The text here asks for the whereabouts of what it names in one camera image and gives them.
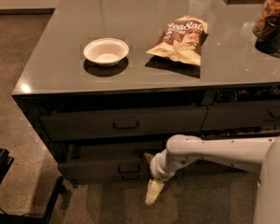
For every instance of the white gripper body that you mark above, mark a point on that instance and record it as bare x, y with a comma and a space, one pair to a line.
156, 171

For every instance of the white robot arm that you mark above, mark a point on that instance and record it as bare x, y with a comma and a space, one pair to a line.
260, 155

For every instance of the dark counter cabinet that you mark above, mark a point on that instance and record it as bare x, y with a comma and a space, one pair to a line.
58, 77

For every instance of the white paper bowl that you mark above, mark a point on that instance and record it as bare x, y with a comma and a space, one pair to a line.
106, 51

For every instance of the brown yellow chips bag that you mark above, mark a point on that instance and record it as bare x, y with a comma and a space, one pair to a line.
182, 41

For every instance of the black chair base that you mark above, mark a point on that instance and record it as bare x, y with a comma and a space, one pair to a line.
11, 190

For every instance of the glass jar of snacks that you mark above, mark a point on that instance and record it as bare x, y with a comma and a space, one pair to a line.
269, 8

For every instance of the black wire mesh cup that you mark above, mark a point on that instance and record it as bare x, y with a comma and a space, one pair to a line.
268, 40

